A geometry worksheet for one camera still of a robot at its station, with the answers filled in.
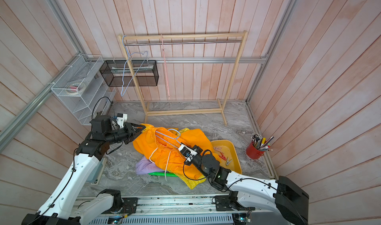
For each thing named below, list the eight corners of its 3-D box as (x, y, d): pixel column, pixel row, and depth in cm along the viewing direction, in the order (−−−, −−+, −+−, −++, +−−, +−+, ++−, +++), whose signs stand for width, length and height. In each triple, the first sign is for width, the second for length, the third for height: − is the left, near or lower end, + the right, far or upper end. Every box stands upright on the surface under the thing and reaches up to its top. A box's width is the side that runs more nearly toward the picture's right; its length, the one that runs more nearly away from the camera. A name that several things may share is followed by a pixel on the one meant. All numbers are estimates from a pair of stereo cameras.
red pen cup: (243, 158, 92) (254, 144, 78) (243, 146, 97) (253, 132, 83) (261, 162, 90) (275, 149, 76) (260, 150, 95) (273, 136, 81)
